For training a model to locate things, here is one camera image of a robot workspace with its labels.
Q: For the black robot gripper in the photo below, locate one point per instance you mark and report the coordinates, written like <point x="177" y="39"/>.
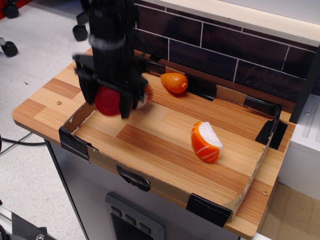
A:
<point x="113" y="69"/>

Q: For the basil bottle red lid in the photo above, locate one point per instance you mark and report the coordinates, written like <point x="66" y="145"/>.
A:
<point x="107" y="100"/>

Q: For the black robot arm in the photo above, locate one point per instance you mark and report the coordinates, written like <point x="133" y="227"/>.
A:
<point x="111" y="25"/>

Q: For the cardboard fence with black tape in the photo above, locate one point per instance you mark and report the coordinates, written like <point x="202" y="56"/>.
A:
<point x="152" y="149"/>

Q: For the black office chair base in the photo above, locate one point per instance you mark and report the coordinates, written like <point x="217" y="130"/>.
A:
<point x="79" y="31"/>

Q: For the orange toy carrot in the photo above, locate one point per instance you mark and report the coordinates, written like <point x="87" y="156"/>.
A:
<point x="175" y="82"/>

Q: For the black caster wheel left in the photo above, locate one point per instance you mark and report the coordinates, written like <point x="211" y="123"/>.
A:
<point x="8" y="47"/>

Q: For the toy salmon sushi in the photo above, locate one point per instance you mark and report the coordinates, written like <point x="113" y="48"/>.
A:
<point x="205" y="142"/>

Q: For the grey control panel with buttons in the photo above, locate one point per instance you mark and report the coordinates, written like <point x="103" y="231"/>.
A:
<point x="128" y="223"/>

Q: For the dark brick backsplash panel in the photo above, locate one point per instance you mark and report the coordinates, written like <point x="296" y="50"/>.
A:
<point x="267" y="64"/>

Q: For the white side cabinet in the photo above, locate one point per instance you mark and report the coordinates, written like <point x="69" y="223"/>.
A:
<point x="300" y="169"/>

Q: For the black metal bracket corner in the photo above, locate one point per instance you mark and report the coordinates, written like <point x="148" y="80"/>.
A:
<point x="14" y="227"/>

